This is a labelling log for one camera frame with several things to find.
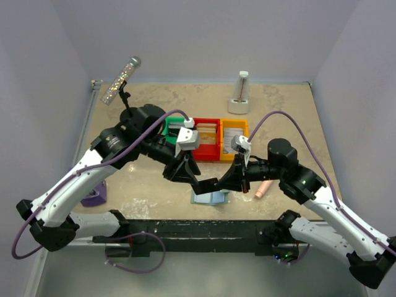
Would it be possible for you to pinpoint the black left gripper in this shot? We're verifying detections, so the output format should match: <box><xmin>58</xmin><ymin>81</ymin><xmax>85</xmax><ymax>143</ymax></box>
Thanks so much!
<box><xmin>142</xmin><ymin>134</ymin><xmax>202</xmax><ymax>186</ymax></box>

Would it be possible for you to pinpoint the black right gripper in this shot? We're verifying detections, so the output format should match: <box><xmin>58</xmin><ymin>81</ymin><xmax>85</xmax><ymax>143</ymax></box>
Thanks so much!
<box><xmin>215</xmin><ymin>151</ymin><xmax>285</xmax><ymax>193</ymax></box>

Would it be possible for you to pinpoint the black VIP card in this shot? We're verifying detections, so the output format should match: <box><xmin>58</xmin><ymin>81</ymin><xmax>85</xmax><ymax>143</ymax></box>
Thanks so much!
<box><xmin>192</xmin><ymin>178</ymin><xmax>218</xmax><ymax>195</ymax></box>

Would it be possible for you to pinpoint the teal leather card holder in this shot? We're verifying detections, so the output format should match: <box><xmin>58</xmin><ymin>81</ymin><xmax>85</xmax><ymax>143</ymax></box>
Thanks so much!
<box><xmin>191</xmin><ymin>190</ymin><xmax>230</xmax><ymax>206</ymax></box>

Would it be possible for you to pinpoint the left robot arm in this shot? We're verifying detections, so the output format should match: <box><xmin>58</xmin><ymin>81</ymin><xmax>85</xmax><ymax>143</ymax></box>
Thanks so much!
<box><xmin>17</xmin><ymin>104</ymin><xmax>200</xmax><ymax>251</ymax></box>

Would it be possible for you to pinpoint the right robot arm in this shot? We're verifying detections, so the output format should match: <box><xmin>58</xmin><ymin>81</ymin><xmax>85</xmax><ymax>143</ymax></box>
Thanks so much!
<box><xmin>218</xmin><ymin>136</ymin><xmax>395</xmax><ymax>290</ymax></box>

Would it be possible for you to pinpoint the silver cards stack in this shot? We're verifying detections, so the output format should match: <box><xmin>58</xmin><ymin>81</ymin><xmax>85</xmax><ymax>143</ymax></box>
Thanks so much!
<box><xmin>223</xmin><ymin>127</ymin><xmax>244</xmax><ymax>154</ymax></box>

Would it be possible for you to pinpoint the pink microphone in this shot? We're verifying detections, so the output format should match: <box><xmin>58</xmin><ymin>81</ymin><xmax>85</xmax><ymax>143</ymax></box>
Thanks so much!
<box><xmin>254</xmin><ymin>180</ymin><xmax>273</xmax><ymax>199</ymax></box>

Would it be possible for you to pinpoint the yellow plastic bin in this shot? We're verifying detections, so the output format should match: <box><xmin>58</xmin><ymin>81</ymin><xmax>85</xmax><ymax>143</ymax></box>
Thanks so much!
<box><xmin>220</xmin><ymin>118</ymin><xmax>249</xmax><ymax>162</ymax></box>

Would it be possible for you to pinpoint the red plastic bin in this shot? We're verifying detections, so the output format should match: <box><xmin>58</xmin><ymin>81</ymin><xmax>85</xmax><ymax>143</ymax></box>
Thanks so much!
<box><xmin>193</xmin><ymin>118</ymin><xmax>220</xmax><ymax>162</ymax></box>

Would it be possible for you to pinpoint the green plastic bin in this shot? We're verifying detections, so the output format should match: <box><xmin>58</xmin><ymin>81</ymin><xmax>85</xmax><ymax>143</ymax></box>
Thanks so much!
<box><xmin>160</xmin><ymin>117</ymin><xmax>194</xmax><ymax>148</ymax></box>

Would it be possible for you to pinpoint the white metronome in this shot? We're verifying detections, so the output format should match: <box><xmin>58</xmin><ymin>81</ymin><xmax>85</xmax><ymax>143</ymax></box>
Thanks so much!
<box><xmin>228</xmin><ymin>71</ymin><xmax>249</xmax><ymax>114</ymax></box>

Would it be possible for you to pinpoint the black microphone stand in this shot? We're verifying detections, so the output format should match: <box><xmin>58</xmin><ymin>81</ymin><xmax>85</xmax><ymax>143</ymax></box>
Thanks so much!
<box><xmin>118</xmin><ymin>81</ymin><xmax>135</xmax><ymax>123</ymax></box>

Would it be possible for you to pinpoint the glitter silver microphone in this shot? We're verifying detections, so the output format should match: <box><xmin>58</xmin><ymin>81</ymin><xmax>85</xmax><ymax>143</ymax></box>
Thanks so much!
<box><xmin>100</xmin><ymin>56</ymin><xmax>142</xmax><ymax>105</ymax></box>

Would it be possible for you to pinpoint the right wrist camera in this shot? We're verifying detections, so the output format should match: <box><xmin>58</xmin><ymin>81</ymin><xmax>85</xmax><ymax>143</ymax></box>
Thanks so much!
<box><xmin>231</xmin><ymin>135</ymin><xmax>251</xmax><ymax>168</ymax></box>

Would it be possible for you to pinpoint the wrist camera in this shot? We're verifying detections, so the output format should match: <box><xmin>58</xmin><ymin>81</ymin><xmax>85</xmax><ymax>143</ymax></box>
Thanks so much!
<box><xmin>231</xmin><ymin>135</ymin><xmax>251</xmax><ymax>168</ymax></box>
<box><xmin>174</xmin><ymin>118</ymin><xmax>200</xmax><ymax>157</ymax></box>

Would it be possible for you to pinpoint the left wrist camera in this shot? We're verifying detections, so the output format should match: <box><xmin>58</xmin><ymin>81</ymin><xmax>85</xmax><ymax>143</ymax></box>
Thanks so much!
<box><xmin>174</xmin><ymin>118</ymin><xmax>200</xmax><ymax>157</ymax></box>

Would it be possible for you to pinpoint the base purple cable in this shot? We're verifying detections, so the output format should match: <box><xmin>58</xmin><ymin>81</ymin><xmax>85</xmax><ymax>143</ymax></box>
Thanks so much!
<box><xmin>104</xmin><ymin>231</ymin><xmax>166</xmax><ymax>273</ymax></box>

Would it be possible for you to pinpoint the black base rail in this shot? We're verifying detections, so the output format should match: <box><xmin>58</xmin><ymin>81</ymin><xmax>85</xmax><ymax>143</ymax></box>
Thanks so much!
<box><xmin>92</xmin><ymin>210</ymin><xmax>313</xmax><ymax>257</ymax></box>

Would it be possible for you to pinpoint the purple bracket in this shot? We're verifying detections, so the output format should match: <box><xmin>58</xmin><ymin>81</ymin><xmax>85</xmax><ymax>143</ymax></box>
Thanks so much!
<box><xmin>80</xmin><ymin>181</ymin><xmax>107</xmax><ymax>207</ymax></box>

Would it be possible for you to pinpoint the aluminium frame rail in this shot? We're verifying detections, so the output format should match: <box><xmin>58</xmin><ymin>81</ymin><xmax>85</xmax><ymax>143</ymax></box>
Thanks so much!
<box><xmin>24</xmin><ymin>80</ymin><xmax>104</xmax><ymax>297</ymax></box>

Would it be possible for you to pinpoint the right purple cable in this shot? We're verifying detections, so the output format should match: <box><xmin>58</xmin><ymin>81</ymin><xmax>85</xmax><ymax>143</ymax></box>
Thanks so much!
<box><xmin>246</xmin><ymin>110</ymin><xmax>396</xmax><ymax>257</ymax></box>

